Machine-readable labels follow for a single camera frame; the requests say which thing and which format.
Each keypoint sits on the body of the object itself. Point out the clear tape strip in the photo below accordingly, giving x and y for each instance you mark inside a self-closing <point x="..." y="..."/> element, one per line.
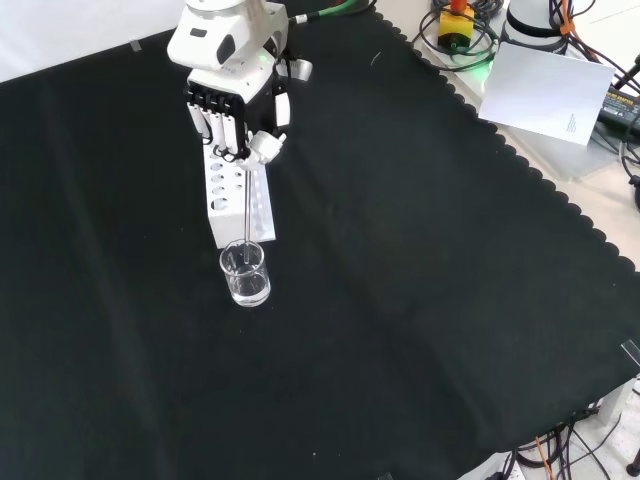
<point x="135" y="45"/>
<point x="631" y="352"/>

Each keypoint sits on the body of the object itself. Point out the yellow stop button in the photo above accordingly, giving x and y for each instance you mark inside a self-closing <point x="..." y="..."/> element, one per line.
<point x="456" y="27"/>

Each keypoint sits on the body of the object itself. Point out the white block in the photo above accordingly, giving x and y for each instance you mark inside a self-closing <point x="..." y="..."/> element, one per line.
<point x="617" y="402"/>

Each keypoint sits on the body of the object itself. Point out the clear glass rod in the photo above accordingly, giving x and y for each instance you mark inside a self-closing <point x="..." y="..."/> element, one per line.
<point x="248" y="215"/>

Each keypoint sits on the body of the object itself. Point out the black power adapter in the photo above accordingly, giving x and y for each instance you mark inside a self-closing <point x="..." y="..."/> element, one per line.
<point x="620" y="107"/>

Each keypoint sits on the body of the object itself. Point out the pale white board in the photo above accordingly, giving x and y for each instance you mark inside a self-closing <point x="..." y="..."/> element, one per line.
<point x="545" y="90"/>

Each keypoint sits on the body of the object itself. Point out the white test tube rack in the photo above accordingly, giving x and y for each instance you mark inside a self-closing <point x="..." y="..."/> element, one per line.
<point x="230" y="227"/>

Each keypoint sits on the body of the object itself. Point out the black bench cloth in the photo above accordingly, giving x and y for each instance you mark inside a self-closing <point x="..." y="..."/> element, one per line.
<point x="400" y="250"/>

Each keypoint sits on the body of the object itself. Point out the clear glass beaker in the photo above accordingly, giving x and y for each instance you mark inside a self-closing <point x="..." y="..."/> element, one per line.
<point x="245" y="290"/>

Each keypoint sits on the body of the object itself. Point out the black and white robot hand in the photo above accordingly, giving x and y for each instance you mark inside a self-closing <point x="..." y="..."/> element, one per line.
<point x="235" y="82"/>

